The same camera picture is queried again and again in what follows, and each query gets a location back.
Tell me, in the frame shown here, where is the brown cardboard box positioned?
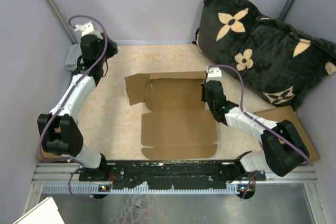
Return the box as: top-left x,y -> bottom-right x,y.
125,71 -> 218,161

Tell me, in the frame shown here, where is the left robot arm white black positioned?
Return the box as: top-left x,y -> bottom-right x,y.
37,33 -> 118,180

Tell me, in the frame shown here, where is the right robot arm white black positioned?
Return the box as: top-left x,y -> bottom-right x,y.
201,80 -> 310,180

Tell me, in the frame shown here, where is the folded cardboard box right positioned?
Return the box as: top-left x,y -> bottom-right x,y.
254,106 -> 320,163

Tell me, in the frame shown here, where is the folded cardboard box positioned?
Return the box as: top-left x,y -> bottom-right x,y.
254,106 -> 320,163
36,124 -> 79,162

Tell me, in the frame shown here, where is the folded cardboard box left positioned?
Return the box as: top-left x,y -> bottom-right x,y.
36,124 -> 79,162

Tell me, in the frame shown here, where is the grey folded cloth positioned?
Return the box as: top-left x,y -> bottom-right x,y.
65,44 -> 82,72

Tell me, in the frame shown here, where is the black floral plush pillow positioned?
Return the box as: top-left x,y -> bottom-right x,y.
195,0 -> 335,109

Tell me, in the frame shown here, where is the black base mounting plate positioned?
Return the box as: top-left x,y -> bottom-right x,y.
79,159 -> 252,190

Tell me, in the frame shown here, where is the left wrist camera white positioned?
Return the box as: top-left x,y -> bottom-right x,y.
74,22 -> 103,39

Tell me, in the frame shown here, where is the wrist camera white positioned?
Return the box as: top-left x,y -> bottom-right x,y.
74,22 -> 103,39
205,67 -> 222,82

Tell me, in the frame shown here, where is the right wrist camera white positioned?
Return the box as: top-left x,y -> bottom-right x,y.
205,67 -> 222,82

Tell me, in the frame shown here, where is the aluminium rail frame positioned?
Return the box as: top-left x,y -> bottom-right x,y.
24,161 -> 330,223

